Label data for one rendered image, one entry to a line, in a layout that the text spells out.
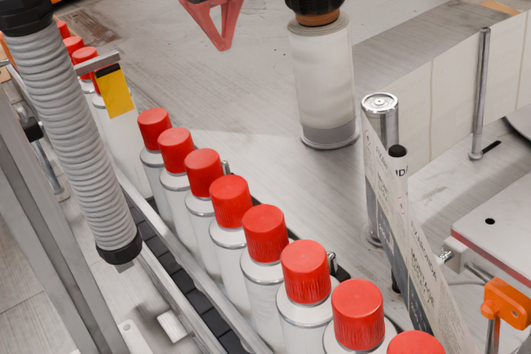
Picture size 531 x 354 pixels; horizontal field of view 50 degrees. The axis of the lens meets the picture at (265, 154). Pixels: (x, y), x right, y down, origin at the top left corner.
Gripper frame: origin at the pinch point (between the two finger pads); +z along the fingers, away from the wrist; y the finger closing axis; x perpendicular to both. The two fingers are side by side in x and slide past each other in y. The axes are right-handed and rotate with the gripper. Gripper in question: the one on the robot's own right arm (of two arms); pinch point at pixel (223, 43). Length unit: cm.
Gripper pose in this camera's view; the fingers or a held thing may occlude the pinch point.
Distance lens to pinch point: 69.3
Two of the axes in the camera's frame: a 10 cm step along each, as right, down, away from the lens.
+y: -5.6, -4.1, 7.2
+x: -8.1, 4.4, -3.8
